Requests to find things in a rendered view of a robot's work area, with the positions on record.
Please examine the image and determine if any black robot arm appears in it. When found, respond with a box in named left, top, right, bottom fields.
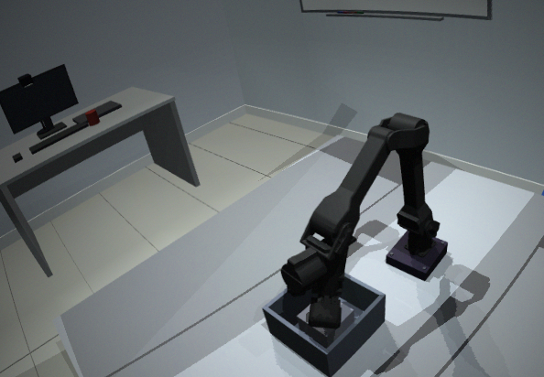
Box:
left=281, top=113, right=440, bottom=296

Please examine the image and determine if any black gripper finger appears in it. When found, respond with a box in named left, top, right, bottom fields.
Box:
left=310, top=297, right=341, bottom=307

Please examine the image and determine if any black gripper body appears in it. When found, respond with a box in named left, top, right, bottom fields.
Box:
left=309, top=267, right=345, bottom=329

